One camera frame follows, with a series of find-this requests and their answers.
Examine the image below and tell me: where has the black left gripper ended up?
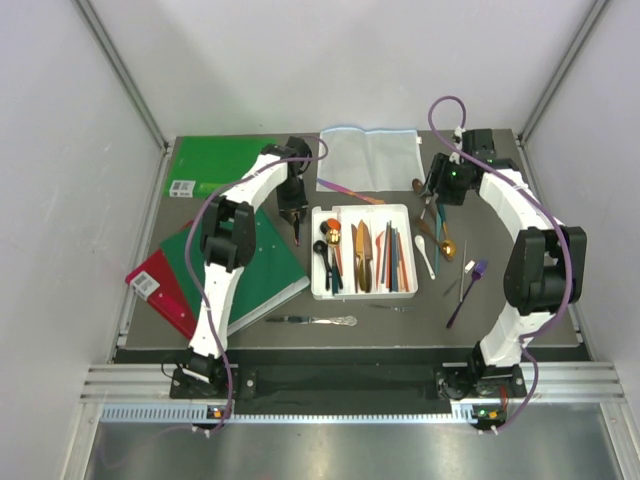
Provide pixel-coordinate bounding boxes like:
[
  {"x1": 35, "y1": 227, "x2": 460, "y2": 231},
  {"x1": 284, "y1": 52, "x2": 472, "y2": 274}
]
[{"x1": 275, "y1": 177, "x2": 307, "y2": 223}]

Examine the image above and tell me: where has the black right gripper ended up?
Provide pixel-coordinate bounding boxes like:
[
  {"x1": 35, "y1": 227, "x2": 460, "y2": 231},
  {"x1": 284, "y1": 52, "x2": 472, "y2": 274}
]
[{"x1": 419, "y1": 153, "x2": 472, "y2": 206}]

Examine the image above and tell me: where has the iridescent knife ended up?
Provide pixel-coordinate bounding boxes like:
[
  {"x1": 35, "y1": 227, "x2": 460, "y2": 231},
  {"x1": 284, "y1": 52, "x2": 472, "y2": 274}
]
[
  {"x1": 316, "y1": 178, "x2": 385, "y2": 205},
  {"x1": 293, "y1": 216, "x2": 301, "y2": 246}
]

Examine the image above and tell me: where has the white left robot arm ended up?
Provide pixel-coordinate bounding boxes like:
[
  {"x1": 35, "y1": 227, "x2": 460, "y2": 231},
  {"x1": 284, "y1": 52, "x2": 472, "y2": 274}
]
[{"x1": 189, "y1": 136, "x2": 314, "y2": 359}]

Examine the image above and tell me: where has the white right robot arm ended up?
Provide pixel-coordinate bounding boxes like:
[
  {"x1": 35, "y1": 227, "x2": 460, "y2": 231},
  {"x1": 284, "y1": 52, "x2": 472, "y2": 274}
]
[{"x1": 413, "y1": 127, "x2": 587, "y2": 396}]

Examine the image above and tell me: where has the brown wooden spoon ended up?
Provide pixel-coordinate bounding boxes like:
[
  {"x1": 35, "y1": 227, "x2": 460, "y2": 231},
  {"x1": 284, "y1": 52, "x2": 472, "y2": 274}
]
[{"x1": 411, "y1": 178, "x2": 437, "y2": 245}]

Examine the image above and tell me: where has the glossy black spoon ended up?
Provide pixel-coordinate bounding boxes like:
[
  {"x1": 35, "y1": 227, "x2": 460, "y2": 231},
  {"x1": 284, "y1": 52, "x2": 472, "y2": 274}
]
[{"x1": 320, "y1": 221, "x2": 332, "y2": 241}]

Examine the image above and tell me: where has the black measuring spoon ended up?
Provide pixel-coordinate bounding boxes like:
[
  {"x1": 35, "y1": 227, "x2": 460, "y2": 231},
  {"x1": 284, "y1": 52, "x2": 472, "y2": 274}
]
[{"x1": 313, "y1": 240, "x2": 332, "y2": 291}]

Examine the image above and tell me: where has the orange spoon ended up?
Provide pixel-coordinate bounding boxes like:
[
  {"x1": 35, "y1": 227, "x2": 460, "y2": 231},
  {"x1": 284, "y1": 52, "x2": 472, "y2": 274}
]
[{"x1": 327, "y1": 218, "x2": 341, "y2": 231}]

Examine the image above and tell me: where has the gold spoon in tray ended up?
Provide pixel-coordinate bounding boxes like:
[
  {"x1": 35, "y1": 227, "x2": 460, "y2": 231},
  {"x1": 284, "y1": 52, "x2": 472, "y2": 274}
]
[{"x1": 325, "y1": 228, "x2": 342, "y2": 273}]

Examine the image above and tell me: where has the silver chopstick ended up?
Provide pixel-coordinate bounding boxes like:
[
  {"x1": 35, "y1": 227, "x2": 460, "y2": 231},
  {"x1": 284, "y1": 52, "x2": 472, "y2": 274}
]
[{"x1": 459, "y1": 240, "x2": 468, "y2": 303}]

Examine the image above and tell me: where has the white ceramic spoon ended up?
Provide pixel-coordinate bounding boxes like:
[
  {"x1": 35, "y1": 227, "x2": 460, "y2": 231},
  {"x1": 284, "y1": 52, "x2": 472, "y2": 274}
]
[{"x1": 414, "y1": 235, "x2": 436, "y2": 280}]

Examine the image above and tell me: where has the clear mesh zip pouch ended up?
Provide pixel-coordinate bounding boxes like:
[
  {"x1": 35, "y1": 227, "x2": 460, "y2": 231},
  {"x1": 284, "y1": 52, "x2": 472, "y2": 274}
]
[{"x1": 316, "y1": 126, "x2": 425, "y2": 193}]

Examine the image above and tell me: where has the copper knife in tray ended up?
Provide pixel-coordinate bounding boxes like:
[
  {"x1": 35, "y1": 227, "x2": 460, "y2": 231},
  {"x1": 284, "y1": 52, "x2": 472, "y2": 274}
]
[{"x1": 364, "y1": 225, "x2": 373, "y2": 293}]

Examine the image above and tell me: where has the orange chopstick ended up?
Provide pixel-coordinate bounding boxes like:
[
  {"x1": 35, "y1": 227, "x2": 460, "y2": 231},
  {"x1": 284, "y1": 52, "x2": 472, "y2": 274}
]
[{"x1": 394, "y1": 228, "x2": 409, "y2": 292}]

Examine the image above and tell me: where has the white cutlery tray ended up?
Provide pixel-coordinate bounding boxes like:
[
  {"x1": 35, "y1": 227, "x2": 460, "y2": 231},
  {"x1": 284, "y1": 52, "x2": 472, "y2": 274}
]
[{"x1": 311, "y1": 204, "x2": 418, "y2": 301}]

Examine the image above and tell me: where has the purple plastic fork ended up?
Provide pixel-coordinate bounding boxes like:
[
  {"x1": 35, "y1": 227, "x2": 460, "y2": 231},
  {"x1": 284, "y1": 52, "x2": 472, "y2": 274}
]
[{"x1": 446, "y1": 260, "x2": 489, "y2": 329}]

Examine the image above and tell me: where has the light green plastic folder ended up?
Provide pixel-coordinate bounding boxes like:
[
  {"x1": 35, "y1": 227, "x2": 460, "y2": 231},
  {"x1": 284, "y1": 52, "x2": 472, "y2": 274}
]
[{"x1": 164, "y1": 136, "x2": 277, "y2": 198}]

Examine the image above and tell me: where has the silver ornate butter knife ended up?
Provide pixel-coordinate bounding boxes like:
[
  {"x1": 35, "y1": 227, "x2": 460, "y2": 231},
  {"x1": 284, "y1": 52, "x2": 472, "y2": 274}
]
[{"x1": 266, "y1": 315, "x2": 358, "y2": 327}]

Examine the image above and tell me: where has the small dark dessert fork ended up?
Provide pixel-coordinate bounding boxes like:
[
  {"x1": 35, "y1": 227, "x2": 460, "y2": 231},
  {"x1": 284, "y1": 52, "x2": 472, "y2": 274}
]
[{"x1": 365, "y1": 304, "x2": 415, "y2": 313}]

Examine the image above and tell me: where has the magenta folder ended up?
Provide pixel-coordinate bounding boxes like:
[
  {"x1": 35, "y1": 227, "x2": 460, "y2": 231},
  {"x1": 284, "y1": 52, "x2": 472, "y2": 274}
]
[{"x1": 125, "y1": 248, "x2": 196, "y2": 340}]

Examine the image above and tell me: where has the dark green ring binder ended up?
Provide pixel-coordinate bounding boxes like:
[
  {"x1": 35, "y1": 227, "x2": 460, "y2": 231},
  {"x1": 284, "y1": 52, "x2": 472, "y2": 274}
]
[{"x1": 160, "y1": 209, "x2": 310, "y2": 335}]

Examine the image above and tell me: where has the teal handled gold spoon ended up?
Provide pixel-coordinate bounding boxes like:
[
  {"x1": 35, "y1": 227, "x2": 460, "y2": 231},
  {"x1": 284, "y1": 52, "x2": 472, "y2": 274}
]
[{"x1": 435, "y1": 204, "x2": 457, "y2": 274}]

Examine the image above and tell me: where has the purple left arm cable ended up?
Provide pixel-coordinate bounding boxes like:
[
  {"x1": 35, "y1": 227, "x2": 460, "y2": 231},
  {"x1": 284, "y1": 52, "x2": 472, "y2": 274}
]
[{"x1": 183, "y1": 135, "x2": 330, "y2": 436}]

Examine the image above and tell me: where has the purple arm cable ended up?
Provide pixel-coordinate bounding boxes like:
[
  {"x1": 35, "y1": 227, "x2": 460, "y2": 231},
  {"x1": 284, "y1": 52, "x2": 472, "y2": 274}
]
[
  {"x1": 183, "y1": 135, "x2": 330, "y2": 436},
  {"x1": 427, "y1": 95, "x2": 571, "y2": 435}
]

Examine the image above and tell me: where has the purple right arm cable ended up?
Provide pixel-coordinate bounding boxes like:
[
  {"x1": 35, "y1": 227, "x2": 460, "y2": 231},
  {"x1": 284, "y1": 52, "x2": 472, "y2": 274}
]
[{"x1": 427, "y1": 95, "x2": 571, "y2": 435}]

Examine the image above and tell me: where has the black mounting base plate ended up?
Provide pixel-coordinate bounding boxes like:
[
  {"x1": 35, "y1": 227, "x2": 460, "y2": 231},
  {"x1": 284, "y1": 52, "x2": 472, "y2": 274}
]
[{"x1": 168, "y1": 363, "x2": 529, "y2": 401}]

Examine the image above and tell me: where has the aluminium frame rail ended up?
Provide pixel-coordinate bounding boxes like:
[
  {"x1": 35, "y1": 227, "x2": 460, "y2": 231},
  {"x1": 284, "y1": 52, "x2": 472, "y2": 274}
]
[{"x1": 71, "y1": 0, "x2": 168, "y2": 150}]

